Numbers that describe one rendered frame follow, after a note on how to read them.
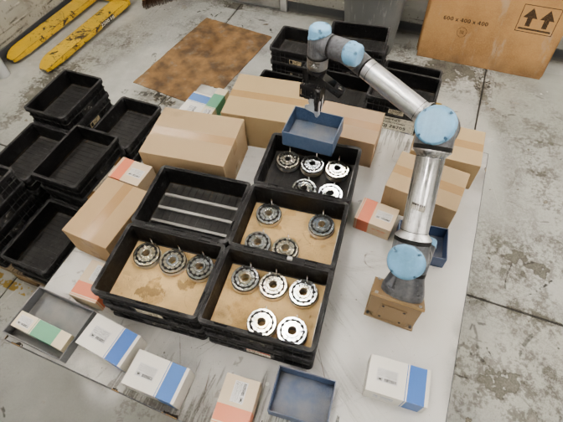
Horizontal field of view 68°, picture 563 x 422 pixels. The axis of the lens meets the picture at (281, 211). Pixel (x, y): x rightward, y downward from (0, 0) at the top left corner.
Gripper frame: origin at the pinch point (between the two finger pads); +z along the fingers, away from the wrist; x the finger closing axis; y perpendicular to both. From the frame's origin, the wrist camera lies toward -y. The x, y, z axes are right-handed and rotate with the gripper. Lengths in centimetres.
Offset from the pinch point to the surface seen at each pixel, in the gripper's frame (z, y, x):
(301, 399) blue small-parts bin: 48, -29, 89
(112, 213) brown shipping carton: 30, 68, 56
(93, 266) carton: 40, 66, 76
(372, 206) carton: 35.4, -29.3, 6.8
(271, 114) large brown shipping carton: 21.0, 28.6, -17.1
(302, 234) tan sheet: 31.9, -7.6, 34.9
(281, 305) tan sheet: 34, -11, 65
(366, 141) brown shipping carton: 24.9, -17.5, -20.1
